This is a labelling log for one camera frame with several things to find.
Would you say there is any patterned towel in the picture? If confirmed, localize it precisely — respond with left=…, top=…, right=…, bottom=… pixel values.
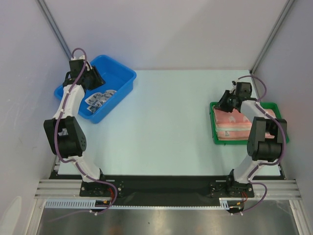
left=85, top=90, right=116, bottom=113

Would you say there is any light pink embroidered towel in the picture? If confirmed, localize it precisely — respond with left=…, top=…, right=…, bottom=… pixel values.
left=215, top=126, right=251, bottom=132

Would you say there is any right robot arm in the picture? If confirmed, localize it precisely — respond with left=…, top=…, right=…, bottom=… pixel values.
left=215, top=81, right=287, bottom=197

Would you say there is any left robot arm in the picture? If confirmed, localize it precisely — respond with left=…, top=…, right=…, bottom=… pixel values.
left=44, top=56, right=108, bottom=196

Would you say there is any blue plastic bin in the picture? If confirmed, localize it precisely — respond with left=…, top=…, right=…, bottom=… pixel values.
left=54, top=55, right=136, bottom=124

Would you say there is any green plastic tray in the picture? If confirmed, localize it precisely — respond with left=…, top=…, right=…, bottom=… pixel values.
left=209, top=101, right=291, bottom=145

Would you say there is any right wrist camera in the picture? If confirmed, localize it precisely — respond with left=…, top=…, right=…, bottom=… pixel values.
left=230, top=80, right=239, bottom=94

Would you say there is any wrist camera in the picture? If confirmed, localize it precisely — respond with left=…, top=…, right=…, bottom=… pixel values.
left=230, top=80, right=239, bottom=94
left=71, top=55, right=86, bottom=61

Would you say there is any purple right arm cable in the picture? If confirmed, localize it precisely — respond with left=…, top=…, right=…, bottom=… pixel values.
left=229, top=75, right=287, bottom=216

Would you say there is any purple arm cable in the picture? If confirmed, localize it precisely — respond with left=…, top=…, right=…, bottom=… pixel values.
left=48, top=47, right=118, bottom=222
left=229, top=75, right=287, bottom=216

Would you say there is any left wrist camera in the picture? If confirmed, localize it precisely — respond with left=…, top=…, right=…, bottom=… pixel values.
left=71, top=55, right=86, bottom=61

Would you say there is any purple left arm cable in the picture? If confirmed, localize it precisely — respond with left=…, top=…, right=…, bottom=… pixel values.
left=48, top=47, right=118, bottom=222

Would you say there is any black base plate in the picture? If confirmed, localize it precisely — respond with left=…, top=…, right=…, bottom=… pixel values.
left=48, top=171, right=286, bottom=208

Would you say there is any aluminium frame rail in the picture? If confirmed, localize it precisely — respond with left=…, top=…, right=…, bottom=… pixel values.
left=35, top=179, right=302, bottom=200

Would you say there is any white slotted cable duct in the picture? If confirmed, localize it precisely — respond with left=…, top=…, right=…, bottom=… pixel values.
left=45, top=198, right=118, bottom=209

